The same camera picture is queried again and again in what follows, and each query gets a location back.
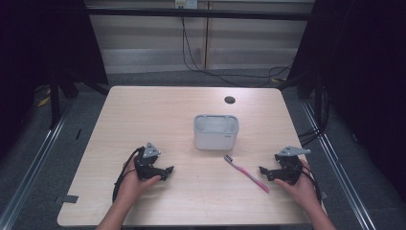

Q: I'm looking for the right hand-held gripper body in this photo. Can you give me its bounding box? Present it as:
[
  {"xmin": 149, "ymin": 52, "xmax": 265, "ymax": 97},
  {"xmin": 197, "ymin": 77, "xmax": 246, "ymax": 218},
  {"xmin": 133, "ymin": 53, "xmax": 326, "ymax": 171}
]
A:
[{"xmin": 267, "ymin": 146, "xmax": 311, "ymax": 186}]

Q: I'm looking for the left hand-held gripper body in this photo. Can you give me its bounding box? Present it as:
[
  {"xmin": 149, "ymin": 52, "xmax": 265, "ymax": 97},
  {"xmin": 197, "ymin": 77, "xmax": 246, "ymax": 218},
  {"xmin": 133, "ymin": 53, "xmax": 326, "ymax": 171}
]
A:
[{"xmin": 133, "ymin": 142, "xmax": 169, "ymax": 182}]

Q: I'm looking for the pink toothbrush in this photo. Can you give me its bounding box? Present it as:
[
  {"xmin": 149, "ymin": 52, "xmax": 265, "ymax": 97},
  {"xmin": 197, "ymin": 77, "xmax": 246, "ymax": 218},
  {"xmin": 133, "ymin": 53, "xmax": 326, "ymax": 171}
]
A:
[{"xmin": 223, "ymin": 154, "xmax": 270, "ymax": 195}]

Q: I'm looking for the grey plastic holder box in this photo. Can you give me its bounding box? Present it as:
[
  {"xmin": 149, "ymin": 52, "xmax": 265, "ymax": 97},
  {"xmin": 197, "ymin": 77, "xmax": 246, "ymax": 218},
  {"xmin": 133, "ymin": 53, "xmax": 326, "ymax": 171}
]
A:
[{"xmin": 192, "ymin": 114, "xmax": 240, "ymax": 151}]

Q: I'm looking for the person's left hand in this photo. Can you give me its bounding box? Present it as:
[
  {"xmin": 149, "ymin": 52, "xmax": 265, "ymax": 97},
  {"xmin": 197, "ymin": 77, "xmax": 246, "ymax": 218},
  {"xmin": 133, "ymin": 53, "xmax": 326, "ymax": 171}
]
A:
[{"xmin": 117, "ymin": 161, "xmax": 162, "ymax": 205}]

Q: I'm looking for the person's right hand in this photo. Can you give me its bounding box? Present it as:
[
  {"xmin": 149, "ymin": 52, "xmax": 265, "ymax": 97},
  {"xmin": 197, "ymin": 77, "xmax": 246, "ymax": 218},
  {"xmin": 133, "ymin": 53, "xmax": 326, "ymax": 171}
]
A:
[{"xmin": 274, "ymin": 158, "xmax": 321, "ymax": 210}]

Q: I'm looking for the grey tape strip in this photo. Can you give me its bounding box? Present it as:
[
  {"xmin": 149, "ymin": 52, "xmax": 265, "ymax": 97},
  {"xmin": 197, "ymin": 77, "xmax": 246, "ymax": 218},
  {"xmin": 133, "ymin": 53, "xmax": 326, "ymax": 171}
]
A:
[{"xmin": 53, "ymin": 194, "xmax": 79, "ymax": 205}]

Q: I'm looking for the black curtain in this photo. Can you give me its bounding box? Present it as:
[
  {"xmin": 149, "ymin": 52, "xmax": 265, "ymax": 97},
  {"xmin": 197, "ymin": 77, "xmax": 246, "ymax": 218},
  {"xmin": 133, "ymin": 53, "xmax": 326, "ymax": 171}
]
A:
[
  {"xmin": 286, "ymin": 0, "xmax": 406, "ymax": 204},
  {"xmin": 0, "ymin": 0, "xmax": 109, "ymax": 161}
]

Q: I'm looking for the black metal stand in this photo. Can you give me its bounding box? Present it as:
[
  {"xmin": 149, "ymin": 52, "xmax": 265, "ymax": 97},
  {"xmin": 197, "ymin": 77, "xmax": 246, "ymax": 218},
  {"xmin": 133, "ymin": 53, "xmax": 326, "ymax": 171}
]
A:
[{"xmin": 48, "ymin": 68, "xmax": 62, "ymax": 130}]

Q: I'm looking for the black metal crossbar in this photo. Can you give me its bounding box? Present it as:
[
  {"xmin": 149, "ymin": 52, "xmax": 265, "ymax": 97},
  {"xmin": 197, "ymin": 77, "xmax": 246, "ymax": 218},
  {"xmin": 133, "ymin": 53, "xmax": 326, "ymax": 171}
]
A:
[{"xmin": 86, "ymin": 7, "xmax": 315, "ymax": 22}]

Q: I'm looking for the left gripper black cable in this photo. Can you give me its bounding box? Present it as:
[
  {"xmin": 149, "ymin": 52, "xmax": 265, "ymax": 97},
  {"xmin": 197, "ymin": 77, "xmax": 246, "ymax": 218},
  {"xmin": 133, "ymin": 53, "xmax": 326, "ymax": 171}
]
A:
[{"xmin": 111, "ymin": 146, "xmax": 146, "ymax": 203}]

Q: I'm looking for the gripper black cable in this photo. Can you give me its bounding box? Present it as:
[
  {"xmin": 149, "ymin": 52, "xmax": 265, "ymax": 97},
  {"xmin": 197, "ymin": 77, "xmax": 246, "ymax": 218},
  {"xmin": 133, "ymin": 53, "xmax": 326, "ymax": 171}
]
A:
[
  {"xmin": 111, "ymin": 146, "xmax": 146, "ymax": 203},
  {"xmin": 296, "ymin": 158, "xmax": 323, "ymax": 204}
]

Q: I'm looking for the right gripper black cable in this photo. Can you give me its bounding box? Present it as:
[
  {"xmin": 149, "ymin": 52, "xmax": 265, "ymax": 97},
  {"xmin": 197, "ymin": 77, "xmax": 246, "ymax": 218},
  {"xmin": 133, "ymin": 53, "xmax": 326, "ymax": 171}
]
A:
[{"xmin": 296, "ymin": 158, "xmax": 323, "ymax": 204}]

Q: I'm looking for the black floor cable bundle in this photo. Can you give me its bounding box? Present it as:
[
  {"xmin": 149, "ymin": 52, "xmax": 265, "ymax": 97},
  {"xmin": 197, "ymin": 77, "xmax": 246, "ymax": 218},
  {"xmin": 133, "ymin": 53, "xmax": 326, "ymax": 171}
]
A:
[{"xmin": 298, "ymin": 85, "xmax": 331, "ymax": 148}]

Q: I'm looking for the silver floor rail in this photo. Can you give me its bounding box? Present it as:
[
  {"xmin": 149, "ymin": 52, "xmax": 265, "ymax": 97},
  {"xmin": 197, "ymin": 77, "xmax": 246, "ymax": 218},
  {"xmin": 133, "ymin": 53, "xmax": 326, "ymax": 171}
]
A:
[
  {"xmin": 0, "ymin": 95, "xmax": 78, "ymax": 230},
  {"xmin": 300, "ymin": 99, "xmax": 377, "ymax": 230}
]

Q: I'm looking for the black hanging wall cable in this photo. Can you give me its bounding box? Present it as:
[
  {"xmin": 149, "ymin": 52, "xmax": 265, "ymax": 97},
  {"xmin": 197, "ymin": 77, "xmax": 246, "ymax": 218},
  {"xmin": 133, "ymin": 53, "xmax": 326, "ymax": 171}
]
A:
[{"xmin": 180, "ymin": 15, "xmax": 293, "ymax": 88}]

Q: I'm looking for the white wall socket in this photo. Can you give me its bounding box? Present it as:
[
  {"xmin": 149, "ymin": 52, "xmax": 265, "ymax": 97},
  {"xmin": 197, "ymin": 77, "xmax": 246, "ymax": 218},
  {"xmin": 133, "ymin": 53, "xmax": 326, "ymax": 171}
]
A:
[{"xmin": 174, "ymin": 0, "xmax": 199, "ymax": 10}]

